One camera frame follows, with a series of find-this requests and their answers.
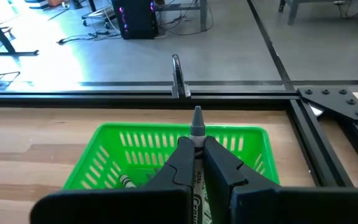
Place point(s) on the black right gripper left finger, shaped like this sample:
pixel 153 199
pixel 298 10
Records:
pixel 179 168

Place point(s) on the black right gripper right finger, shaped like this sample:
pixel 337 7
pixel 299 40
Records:
pixel 222 174

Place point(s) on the green plastic basket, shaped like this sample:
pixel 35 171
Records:
pixel 120 146

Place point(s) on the computer tower purple lights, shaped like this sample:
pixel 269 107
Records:
pixel 135 18

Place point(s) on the black tripod stand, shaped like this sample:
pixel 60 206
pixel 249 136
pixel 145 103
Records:
pixel 6 73

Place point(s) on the black floor stand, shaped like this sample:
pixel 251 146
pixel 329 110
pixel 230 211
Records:
pixel 11 53

